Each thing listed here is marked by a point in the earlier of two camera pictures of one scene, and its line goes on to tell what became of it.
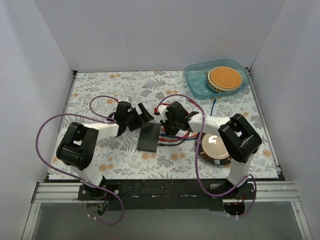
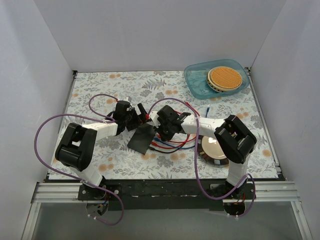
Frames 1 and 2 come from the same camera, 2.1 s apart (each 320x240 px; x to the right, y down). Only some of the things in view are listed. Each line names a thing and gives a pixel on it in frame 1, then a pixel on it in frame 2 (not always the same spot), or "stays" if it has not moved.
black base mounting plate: (166, 194) stays
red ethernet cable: (174, 139) → (180, 144)
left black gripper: (136, 118) stays
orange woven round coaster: (223, 79) stays
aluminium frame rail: (266, 192) stays
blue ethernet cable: (164, 135) → (158, 140)
